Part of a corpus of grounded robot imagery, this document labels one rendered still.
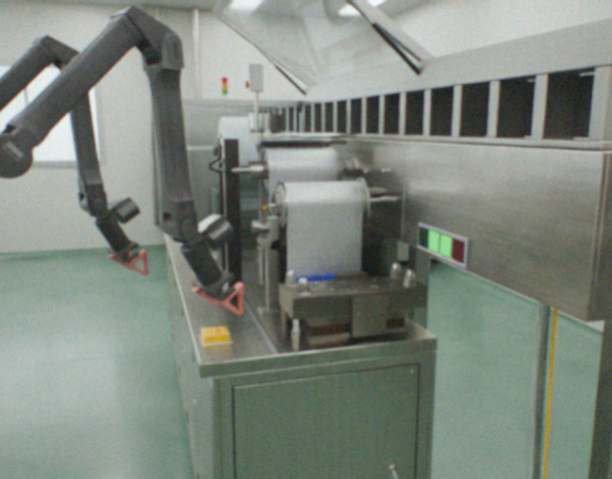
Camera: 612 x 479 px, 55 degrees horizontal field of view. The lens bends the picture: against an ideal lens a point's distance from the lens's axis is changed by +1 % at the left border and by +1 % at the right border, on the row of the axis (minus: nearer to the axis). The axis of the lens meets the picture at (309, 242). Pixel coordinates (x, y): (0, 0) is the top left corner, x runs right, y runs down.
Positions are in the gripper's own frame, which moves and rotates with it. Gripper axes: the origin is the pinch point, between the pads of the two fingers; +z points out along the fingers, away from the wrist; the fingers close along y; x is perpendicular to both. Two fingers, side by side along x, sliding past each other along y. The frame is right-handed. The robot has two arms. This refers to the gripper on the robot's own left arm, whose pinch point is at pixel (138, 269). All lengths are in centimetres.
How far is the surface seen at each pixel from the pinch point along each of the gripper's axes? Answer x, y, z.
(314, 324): -18, -53, 22
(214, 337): 2.9, -36.3, 13.2
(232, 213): -37.6, 0.4, 5.1
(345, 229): -48, -42, 13
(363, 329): -26, -61, 28
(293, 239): -33.8, -35.2, 7.0
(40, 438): 54, 113, 90
